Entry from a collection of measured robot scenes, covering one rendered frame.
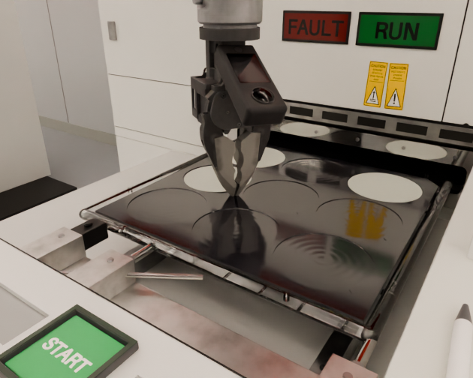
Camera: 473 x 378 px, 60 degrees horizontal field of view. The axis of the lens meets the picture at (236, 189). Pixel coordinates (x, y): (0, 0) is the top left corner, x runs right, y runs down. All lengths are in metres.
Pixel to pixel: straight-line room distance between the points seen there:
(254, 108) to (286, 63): 0.35
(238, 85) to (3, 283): 0.28
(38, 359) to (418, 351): 0.21
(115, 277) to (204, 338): 0.11
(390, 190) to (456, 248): 0.26
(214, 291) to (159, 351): 0.26
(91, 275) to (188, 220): 0.14
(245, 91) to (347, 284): 0.22
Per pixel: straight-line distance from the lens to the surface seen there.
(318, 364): 0.40
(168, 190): 0.58
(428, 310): 0.29
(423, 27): 0.67
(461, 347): 0.26
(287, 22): 0.74
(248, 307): 0.49
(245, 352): 0.36
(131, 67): 1.01
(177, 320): 0.39
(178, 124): 0.94
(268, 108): 0.42
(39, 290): 0.32
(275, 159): 0.68
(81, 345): 0.26
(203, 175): 0.62
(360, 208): 0.55
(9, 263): 0.36
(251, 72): 0.46
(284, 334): 0.46
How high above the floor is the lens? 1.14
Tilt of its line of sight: 25 degrees down
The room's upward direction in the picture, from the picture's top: straight up
